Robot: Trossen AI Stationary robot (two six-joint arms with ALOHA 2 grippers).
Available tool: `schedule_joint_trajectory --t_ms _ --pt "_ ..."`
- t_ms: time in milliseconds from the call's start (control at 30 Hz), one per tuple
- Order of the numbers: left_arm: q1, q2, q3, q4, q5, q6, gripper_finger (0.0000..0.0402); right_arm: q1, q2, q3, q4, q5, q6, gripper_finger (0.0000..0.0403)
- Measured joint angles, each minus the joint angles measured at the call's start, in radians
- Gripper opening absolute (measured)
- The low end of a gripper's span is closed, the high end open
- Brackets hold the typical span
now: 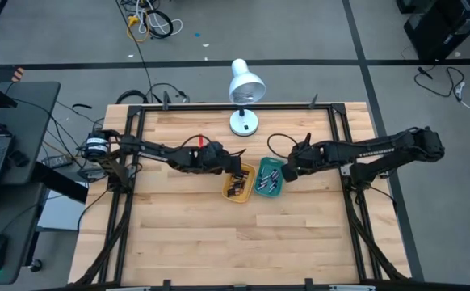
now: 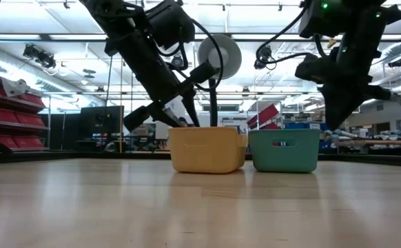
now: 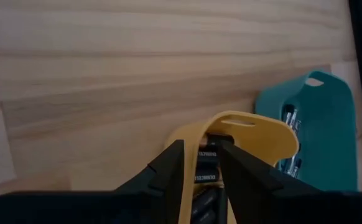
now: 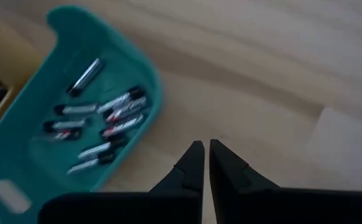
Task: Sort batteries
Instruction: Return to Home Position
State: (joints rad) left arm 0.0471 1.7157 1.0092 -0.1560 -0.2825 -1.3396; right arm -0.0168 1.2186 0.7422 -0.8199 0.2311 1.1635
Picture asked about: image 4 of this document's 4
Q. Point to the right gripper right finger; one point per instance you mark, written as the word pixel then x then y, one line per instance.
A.
pixel 227 180

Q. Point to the yellow plastic bin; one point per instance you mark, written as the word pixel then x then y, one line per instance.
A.
pixel 16 56

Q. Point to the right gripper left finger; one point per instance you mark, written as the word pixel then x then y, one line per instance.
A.
pixel 190 177

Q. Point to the teal plastic bin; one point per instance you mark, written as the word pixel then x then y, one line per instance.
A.
pixel 22 155

